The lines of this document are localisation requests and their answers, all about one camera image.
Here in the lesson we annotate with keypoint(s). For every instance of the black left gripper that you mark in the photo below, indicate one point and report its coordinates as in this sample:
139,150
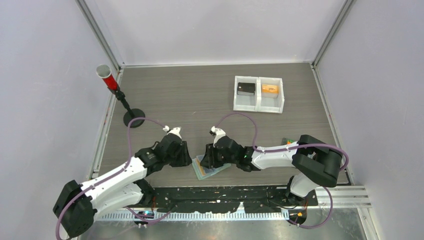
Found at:
185,159

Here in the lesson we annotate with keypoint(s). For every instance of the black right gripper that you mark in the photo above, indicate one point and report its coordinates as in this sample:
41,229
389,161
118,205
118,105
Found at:
209,160

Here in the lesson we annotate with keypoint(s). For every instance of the green card holder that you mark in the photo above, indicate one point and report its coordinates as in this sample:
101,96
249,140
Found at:
203,172

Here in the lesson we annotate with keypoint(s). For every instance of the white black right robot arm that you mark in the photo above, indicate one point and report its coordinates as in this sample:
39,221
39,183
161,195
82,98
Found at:
318,163

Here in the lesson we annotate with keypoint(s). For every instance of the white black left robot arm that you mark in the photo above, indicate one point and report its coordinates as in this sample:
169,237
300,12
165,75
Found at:
79,205

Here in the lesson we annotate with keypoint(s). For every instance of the white two-compartment bin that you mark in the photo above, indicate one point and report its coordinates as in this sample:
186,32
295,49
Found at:
257,103

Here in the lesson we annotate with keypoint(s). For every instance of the black box in bin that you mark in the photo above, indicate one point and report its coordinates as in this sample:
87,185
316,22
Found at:
246,88

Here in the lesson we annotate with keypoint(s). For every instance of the orange box in bin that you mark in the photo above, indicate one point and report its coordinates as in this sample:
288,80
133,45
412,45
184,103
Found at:
270,90

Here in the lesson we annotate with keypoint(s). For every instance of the red microphone on stand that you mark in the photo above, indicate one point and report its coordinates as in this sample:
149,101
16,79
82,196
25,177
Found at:
133,117

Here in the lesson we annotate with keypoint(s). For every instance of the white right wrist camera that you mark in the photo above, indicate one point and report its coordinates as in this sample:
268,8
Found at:
217,133

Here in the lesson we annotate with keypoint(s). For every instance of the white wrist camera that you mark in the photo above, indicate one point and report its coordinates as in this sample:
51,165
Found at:
174,131
217,133

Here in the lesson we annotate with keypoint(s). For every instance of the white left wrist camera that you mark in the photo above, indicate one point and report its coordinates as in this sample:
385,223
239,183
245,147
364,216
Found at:
174,131

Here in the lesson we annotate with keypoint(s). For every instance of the aluminium front rail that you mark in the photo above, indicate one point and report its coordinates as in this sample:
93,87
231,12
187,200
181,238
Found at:
342,198

